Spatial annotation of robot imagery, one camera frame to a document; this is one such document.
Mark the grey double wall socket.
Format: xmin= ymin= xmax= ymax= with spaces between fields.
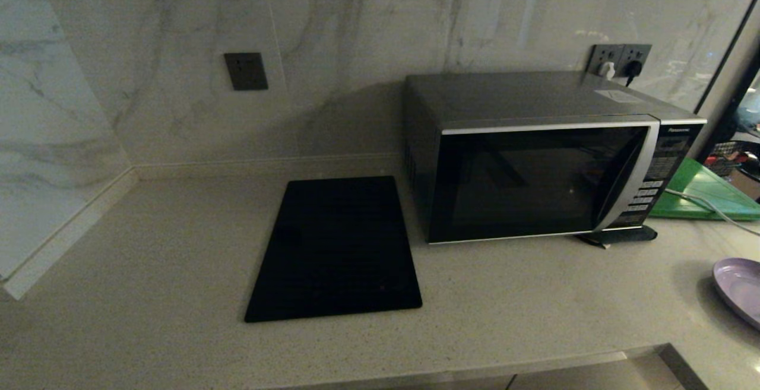
xmin=586 ymin=44 xmax=653 ymax=81

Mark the green cutting board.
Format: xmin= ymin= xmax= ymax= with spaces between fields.
xmin=650 ymin=157 xmax=760 ymax=221

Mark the dark pad under microwave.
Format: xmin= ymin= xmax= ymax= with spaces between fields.
xmin=577 ymin=225 xmax=658 ymax=249

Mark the silver Panasonic microwave oven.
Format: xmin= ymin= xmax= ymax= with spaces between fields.
xmin=404 ymin=72 xmax=708 ymax=246

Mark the dark grey single wall socket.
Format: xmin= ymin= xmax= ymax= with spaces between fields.
xmin=224 ymin=52 xmax=269 ymax=91

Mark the white power cable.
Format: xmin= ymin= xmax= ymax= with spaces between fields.
xmin=665 ymin=188 xmax=760 ymax=237

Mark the light purple plate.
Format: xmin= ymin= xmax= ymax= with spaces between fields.
xmin=712 ymin=258 xmax=760 ymax=330

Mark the black glass induction cooktop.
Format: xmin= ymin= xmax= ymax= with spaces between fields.
xmin=244 ymin=176 xmax=423 ymax=324

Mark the black glass microwave door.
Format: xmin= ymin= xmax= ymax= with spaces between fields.
xmin=427 ymin=122 xmax=661 ymax=245

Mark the black wire basket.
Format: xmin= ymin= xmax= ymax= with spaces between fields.
xmin=705 ymin=141 xmax=760 ymax=178

